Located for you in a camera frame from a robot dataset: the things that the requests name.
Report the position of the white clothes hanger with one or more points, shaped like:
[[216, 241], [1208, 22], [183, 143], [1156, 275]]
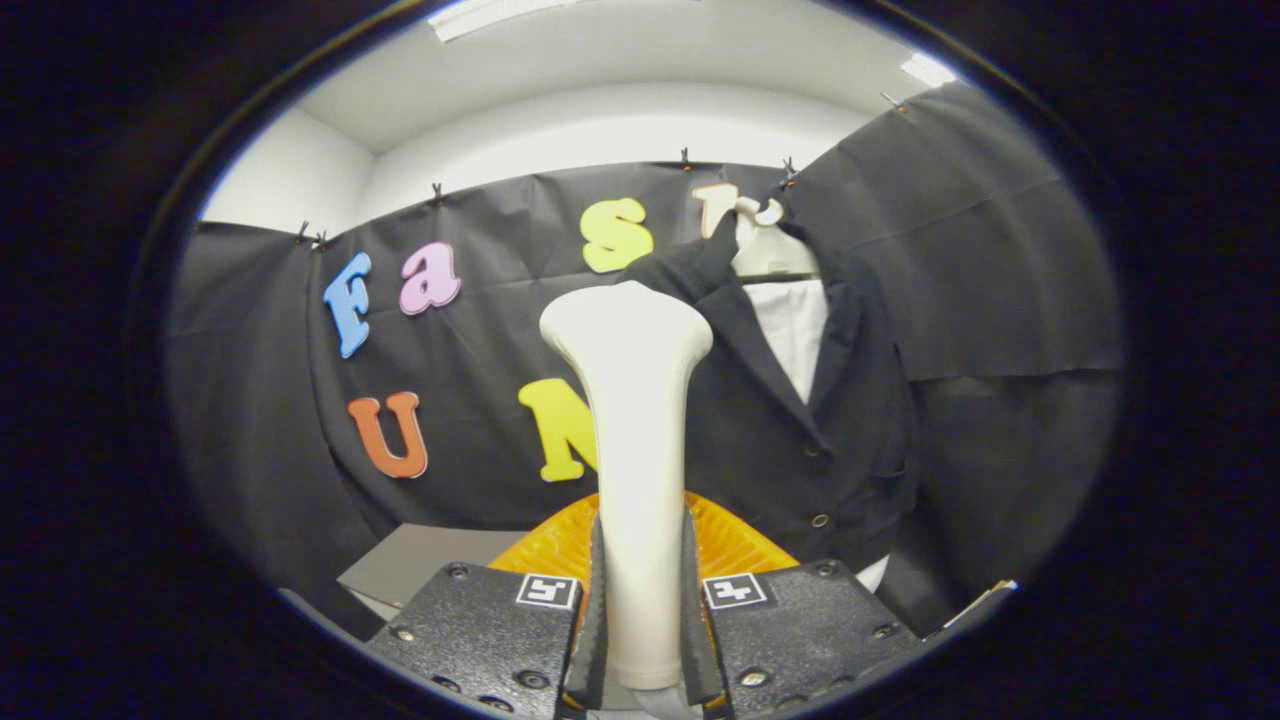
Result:
[[770, 255]]

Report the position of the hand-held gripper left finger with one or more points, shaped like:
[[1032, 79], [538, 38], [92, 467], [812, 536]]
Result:
[[593, 650]]

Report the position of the white garment steamer head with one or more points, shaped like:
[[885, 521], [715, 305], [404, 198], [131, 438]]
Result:
[[640, 450]]

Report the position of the black suit jacket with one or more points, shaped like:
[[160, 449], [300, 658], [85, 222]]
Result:
[[780, 440]]

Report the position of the grey cabinet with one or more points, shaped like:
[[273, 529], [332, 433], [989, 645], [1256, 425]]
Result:
[[430, 560]]

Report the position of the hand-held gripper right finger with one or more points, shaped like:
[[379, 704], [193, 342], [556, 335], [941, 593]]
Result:
[[697, 650]]

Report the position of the white mannequin torso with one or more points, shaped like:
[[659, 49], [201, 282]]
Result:
[[795, 330]]

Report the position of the small ceiling light panel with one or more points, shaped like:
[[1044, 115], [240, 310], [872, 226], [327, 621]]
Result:
[[925, 70]]

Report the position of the small cardboard box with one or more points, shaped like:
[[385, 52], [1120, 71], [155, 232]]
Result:
[[985, 603]]

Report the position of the black backdrop cloth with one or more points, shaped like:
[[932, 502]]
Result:
[[480, 340]]

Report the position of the long ceiling light panel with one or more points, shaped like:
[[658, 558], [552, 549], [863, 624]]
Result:
[[480, 15]]

